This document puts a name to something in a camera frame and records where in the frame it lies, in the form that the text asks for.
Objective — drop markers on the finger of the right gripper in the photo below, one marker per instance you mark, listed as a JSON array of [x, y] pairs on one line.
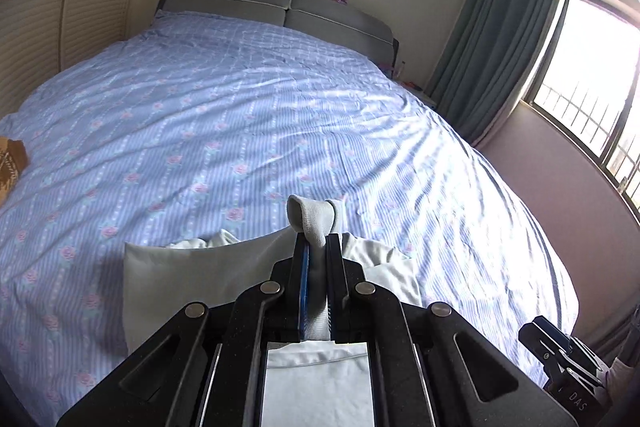
[[564, 341], [537, 341]]

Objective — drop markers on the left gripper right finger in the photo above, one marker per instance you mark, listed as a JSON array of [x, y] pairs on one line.
[[342, 276]]

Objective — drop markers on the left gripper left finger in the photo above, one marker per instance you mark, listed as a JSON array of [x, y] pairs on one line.
[[289, 312]]

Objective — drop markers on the pale green t-shirt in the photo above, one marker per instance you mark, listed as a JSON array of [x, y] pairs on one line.
[[314, 383]]

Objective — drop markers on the person's right hand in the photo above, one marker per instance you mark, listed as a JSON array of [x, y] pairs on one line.
[[618, 377]]

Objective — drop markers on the blue floral striped bedspread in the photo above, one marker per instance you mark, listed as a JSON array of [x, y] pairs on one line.
[[205, 123]]

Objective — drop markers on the white bedside table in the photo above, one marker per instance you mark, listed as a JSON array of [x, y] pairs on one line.
[[419, 93]]

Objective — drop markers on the window with railing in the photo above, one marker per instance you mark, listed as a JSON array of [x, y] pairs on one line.
[[587, 85]]

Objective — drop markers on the grey padded headboard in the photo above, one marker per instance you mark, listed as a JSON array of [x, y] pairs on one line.
[[328, 20]]

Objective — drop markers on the teal window curtain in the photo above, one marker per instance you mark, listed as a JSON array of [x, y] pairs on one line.
[[488, 61]]

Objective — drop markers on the brown plaid folded garment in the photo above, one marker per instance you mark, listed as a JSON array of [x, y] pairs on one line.
[[13, 162]]

